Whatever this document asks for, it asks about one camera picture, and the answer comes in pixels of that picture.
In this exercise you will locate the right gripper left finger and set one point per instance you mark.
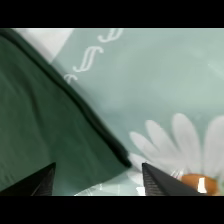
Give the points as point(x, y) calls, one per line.
point(39, 184)

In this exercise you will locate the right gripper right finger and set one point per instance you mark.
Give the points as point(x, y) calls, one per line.
point(160, 184)

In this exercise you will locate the dark green garment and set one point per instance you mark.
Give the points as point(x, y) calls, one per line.
point(40, 116)

